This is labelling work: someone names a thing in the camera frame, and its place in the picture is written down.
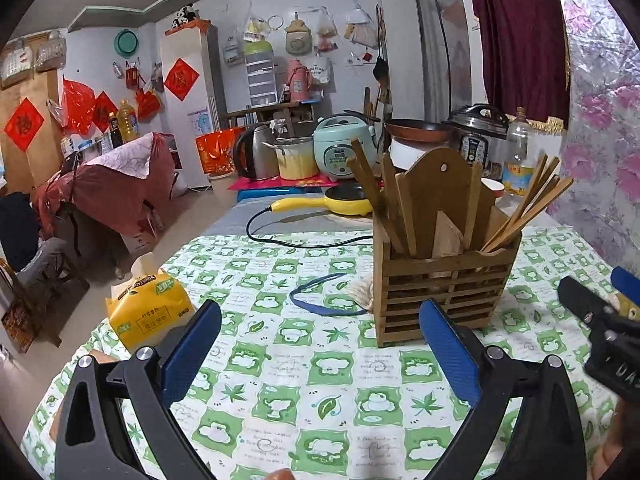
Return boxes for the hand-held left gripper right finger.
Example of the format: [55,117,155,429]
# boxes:
[418,298,588,480]

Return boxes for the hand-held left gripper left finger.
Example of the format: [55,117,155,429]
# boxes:
[54,299,223,480]

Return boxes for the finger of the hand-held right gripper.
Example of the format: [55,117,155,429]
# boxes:
[611,266,640,307]
[557,276,621,326]

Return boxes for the wooden chopstick holder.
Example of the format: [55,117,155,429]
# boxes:
[372,147,523,348]

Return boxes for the bundle of wooden chopsticks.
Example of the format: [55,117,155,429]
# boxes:
[347,137,575,261]

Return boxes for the person's right hand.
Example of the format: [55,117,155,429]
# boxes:
[587,402,640,480]

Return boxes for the yellow tissue pack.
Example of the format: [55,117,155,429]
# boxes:
[105,255,196,351]

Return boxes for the beige knitted cloth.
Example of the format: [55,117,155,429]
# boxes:
[347,275,376,311]

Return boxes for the blue band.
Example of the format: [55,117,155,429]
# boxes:
[290,273,371,317]

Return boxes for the red and white bowl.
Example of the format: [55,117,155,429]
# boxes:
[480,177,506,206]

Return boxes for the clear plastic oil bottle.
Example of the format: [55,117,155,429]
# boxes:
[502,107,536,196]

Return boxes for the white waste bin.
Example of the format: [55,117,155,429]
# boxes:
[207,172,238,206]

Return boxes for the metal chair with cushion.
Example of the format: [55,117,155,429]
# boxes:
[0,192,91,311]

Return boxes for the red cloth covered table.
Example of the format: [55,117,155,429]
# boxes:
[35,132,176,238]

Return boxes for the yellow fringed cloth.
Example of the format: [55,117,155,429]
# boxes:
[522,117,568,133]

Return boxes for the floral plastic-wrapped mattress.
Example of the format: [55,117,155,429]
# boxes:
[547,0,640,281]

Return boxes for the yellow electric frying pan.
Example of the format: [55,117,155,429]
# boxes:
[270,187,376,217]

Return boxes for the pink mat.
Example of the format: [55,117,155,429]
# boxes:
[227,175,341,191]

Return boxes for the black silver pressure cooker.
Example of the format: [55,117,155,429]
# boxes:
[446,104,510,166]

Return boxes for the red gift bag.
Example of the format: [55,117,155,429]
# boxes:
[195,128,246,175]

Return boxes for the white floral cloth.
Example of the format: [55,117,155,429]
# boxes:
[87,132,153,181]

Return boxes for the steel electric kettle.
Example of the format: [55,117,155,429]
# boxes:
[233,123,278,181]

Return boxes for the dark garment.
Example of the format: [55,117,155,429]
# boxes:
[0,192,41,271]

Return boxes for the yellow pot with steel lid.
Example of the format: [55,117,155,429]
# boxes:
[262,136,316,181]

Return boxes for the brown frying pan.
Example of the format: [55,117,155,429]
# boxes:
[345,110,451,143]

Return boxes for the mint green rice cooker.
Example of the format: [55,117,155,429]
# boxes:
[313,115,377,181]

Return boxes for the yellow cooking oil bottle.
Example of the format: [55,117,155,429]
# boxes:
[117,100,141,143]

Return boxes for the red hanging bag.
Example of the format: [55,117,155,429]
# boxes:
[136,89,162,122]

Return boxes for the wooden shelf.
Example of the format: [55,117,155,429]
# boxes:
[222,100,321,131]

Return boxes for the red diamond paper decoration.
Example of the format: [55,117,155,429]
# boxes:
[4,98,45,152]
[92,91,118,133]
[163,58,200,102]

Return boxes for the wooden boards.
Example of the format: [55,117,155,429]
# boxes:
[362,85,393,123]

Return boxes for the maroon curtain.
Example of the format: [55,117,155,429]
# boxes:
[467,0,571,123]

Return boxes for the red plastic bag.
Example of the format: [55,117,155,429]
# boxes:
[61,77,96,135]

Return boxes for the plastic drawer unit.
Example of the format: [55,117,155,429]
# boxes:
[243,40,278,107]

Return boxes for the pink thermos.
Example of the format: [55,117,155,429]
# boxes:
[286,58,313,101]

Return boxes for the white refrigerator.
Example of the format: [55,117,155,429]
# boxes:
[160,25,226,191]

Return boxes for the white printed bag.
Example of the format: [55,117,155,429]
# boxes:
[306,57,332,86]

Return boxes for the teal round basin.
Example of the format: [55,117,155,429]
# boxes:
[114,29,140,58]

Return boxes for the woven handbag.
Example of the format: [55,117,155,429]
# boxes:
[35,30,67,71]
[0,40,33,86]

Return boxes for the hanging clear plastic bag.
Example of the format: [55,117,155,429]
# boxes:
[243,2,273,43]
[316,7,338,53]

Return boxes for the hanging beige cloth holder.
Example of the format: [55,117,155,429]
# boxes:
[285,12,313,56]

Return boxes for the hanging white plastic bag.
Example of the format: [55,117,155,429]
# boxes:
[345,5,378,48]

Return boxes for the black power cable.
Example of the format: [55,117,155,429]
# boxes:
[246,207,376,249]

